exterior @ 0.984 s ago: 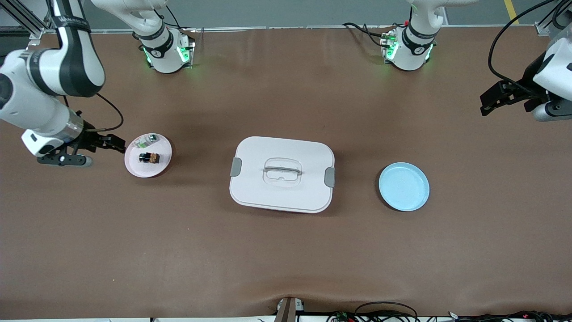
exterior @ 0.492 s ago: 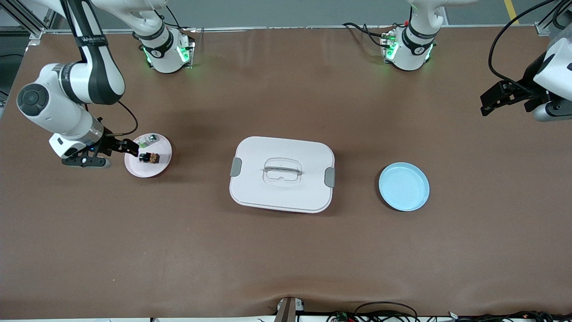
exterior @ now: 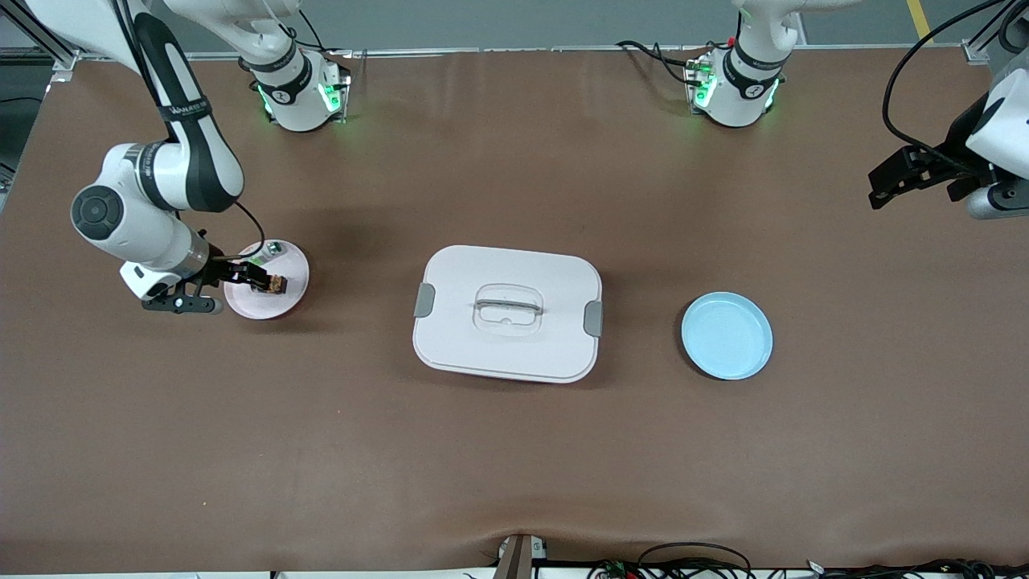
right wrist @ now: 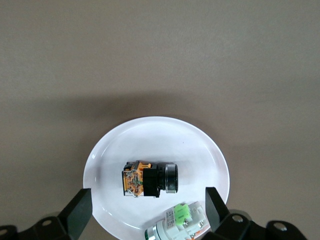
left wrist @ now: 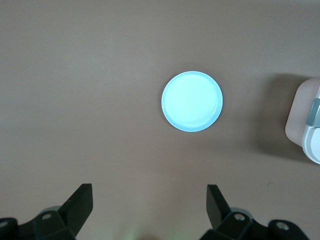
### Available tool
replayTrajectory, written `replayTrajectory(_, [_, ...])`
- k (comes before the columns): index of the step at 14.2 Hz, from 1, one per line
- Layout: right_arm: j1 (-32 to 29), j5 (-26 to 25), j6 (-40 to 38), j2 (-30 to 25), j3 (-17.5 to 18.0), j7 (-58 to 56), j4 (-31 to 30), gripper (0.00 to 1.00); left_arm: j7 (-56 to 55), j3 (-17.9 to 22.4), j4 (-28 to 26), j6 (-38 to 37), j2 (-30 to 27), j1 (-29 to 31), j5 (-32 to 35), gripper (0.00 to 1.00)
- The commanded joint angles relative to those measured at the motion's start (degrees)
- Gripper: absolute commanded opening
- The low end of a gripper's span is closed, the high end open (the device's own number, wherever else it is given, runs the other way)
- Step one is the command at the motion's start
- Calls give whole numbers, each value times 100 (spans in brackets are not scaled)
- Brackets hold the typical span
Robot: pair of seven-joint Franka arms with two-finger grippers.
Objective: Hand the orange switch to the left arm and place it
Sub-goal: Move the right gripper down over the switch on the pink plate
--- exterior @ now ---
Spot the aluminium frame profile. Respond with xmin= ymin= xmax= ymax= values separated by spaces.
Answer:
xmin=0 ymin=0 xmax=81 ymax=75
xmin=961 ymin=0 xmax=1029 ymax=67

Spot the white lidded box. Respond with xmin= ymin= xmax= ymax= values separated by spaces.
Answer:
xmin=412 ymin=245 xmax=604 ymax=384

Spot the round pink plate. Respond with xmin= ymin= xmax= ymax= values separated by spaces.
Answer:
xmin=223 ymin=240 xmax=310 ymax=321

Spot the brown table mat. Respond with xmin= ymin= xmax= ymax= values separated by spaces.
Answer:
xmin=0 ymin=47 xmax=1029 ymax=576

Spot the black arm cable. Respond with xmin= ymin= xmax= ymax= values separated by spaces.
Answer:
xmin=232 ymin=201 xmax=267 ymax=263
xmin=882 ymin=0 xmax=1029 ymax=174

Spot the black looped cable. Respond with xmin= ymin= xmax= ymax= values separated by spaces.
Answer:
xmin=637 ymin=542 xmax=753 ymax=579

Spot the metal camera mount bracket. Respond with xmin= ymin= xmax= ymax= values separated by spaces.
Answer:
xmin=493 ymin=534 xmax=549 ymax=579

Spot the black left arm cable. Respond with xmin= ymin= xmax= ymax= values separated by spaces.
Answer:
xmin=882 ymin=0 xmax=1029 ymax=174

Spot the round light blue plate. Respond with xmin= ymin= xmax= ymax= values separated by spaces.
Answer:
xmin=681 ymin=291 xmax=774 ymax=381

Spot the black cable bundle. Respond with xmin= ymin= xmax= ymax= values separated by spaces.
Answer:
xmin=804 ymin=557 xmax=1029 ymax=579

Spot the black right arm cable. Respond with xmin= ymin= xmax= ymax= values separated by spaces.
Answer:
xmin=232 ymin=201 xmax=267 ymax=263

